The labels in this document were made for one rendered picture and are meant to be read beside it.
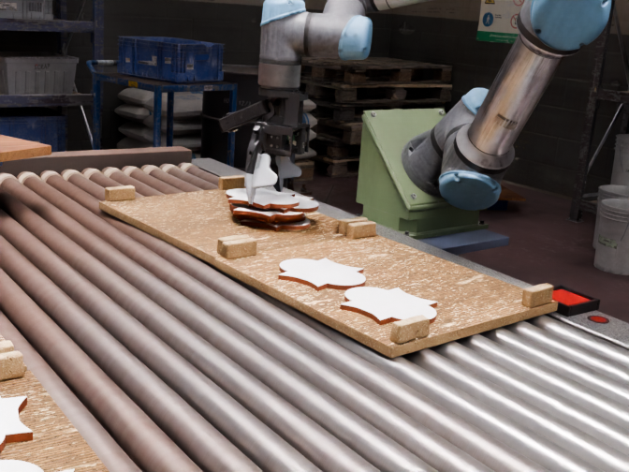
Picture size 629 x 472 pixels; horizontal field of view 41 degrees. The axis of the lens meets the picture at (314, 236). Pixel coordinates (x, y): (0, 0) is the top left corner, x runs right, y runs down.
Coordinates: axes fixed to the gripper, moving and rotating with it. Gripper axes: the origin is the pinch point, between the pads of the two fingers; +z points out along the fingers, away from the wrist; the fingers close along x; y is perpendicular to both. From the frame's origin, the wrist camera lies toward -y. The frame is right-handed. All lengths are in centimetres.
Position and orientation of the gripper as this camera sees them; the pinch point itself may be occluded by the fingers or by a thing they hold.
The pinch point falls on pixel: (262, 195)
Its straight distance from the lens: 159.1
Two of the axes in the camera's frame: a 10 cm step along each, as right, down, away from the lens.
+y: 9.0, 1.8, -4.0
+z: -0.7, 9.6, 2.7
